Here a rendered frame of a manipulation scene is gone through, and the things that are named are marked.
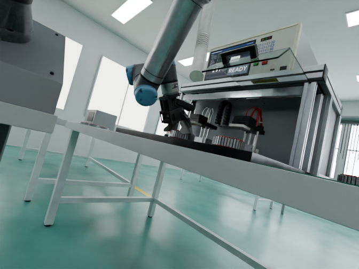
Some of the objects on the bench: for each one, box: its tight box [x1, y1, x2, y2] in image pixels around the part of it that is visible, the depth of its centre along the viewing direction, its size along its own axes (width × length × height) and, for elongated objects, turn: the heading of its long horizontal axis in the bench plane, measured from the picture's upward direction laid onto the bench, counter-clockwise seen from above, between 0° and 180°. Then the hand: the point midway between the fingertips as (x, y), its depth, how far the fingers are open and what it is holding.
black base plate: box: [115, 127, 310, 175], centre depth 76 cm, size 47×64×2 cm
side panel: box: [310, 96, 341, 179], centre depth 79 cm, size 28×3×32 cm, turn 25°
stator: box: [169, 130, 195, 141], centre depth 84 cm, size 11×11×4 cm
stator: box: [212, 136, 246, 151], centre depth 66 cm, size 11×11×4 cm
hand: (182, 137), depth 85 cm, fingers closed on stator, 13 cm apart
